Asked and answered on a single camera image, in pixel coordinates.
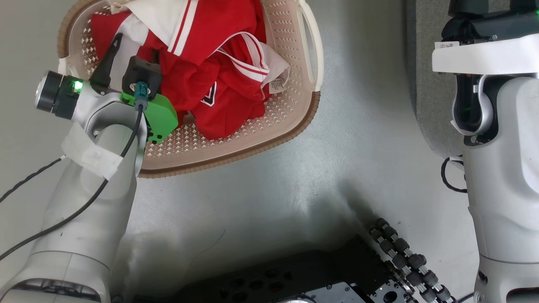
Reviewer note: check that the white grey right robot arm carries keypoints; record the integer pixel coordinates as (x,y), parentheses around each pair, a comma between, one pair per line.
(505,176)

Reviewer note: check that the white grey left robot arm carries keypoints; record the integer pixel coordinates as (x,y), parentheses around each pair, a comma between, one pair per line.
(84,219)

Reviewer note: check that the beige perforated laundry basket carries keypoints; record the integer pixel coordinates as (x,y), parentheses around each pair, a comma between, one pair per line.
(290,105)

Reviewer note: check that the black omni wheel rollers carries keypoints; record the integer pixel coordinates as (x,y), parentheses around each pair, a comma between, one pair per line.
(408,259)

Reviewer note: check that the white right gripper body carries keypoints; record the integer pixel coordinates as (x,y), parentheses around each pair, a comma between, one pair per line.
(484,54)

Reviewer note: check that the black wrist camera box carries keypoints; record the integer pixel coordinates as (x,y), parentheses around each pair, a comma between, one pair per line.
(145,71)

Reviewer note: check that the red and white jersey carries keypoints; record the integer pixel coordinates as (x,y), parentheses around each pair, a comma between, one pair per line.
(210,63)

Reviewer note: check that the white tape tag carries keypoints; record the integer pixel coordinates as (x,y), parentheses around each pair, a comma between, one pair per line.
(90,153)

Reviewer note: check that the grey fabric sofa seat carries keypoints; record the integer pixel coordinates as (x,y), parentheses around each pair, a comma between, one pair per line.
(429,84)

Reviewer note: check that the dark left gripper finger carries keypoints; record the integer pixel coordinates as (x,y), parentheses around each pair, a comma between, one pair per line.
(155,56)
(105,63)

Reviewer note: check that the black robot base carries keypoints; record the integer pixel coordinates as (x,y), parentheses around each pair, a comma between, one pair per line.
(294,273)

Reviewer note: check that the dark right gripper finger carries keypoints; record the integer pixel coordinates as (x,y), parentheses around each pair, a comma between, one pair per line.
(467,7)
(524,5)

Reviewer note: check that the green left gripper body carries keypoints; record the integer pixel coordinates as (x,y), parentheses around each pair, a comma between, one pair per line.
(162,115)

